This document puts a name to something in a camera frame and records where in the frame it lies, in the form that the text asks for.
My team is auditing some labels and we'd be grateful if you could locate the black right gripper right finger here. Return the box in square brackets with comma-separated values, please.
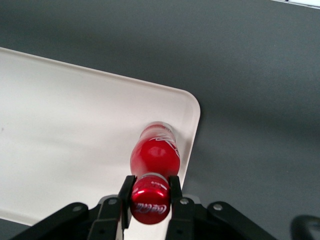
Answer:
[165, 175, 276, 240]

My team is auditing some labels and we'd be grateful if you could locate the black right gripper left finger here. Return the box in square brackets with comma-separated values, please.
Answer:
[9, 175, 137, 240]

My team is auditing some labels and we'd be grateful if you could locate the red coke bottle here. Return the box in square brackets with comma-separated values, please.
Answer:
[129, 121, 181, 225]

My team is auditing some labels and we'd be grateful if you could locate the cream plastic tray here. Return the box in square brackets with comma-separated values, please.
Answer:
[0, 46, 202, 227]

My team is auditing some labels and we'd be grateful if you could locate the white board edge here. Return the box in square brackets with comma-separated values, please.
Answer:
[271, 0, 320, 8]

